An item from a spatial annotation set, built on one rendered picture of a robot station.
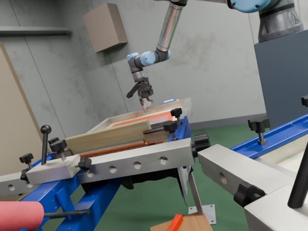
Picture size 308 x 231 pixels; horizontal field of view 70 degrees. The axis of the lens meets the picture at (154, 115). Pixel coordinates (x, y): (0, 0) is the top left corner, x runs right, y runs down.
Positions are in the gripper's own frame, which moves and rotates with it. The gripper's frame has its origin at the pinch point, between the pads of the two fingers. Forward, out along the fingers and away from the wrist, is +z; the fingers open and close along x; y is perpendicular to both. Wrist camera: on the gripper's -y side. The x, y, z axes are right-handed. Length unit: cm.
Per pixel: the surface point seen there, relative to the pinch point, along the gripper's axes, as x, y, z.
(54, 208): -96, 3, -2
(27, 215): -106, 9, -8
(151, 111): -1.8, 4.0, 1.2
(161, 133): -61, 22, -3
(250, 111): 208, 91, 81
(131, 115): -1.8, -10.1, 0.8
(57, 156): -61, -22, -2
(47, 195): -96, 3, -5
